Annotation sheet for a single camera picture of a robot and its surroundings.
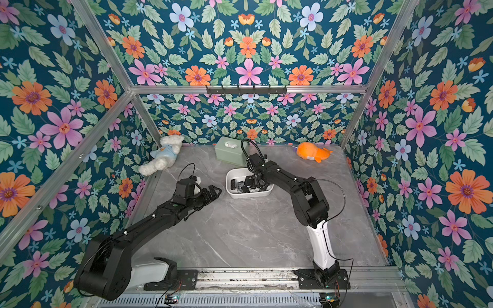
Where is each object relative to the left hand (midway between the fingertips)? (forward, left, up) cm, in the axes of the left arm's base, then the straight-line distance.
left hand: (218, 192), depth 87 cm
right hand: (+11, -23, -6) cm, 26 cm away
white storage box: (+14, -6, -8) cm, 18 cm away
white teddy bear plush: (+27, +32, -2) cm, 42 cm away
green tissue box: (+27, -5, 0) cm, 27 cm away
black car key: (+9, -6, -7) cm, 13 cm away
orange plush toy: (+25, -49, -2) cm, 55 cm away
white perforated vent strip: (-40, 0, -15) cm, 43 cm away
